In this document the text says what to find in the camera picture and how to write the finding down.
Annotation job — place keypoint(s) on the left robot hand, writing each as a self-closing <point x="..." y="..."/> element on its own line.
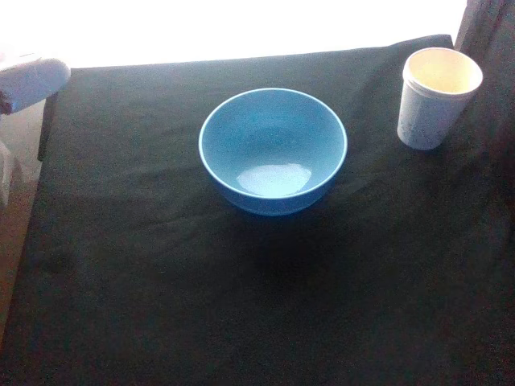
<point x="32" y="82"/>

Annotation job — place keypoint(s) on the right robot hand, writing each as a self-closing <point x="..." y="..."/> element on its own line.
<point x="489" y="24"/>

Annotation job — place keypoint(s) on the blue bowl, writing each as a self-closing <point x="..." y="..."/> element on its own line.
<point x="261" y="120"/>

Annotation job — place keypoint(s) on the black table cloth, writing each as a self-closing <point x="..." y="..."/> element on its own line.
<point x="241" y="301"/>

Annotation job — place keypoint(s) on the white paper cup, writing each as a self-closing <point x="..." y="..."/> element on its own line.
<point x="422" y="120"/>

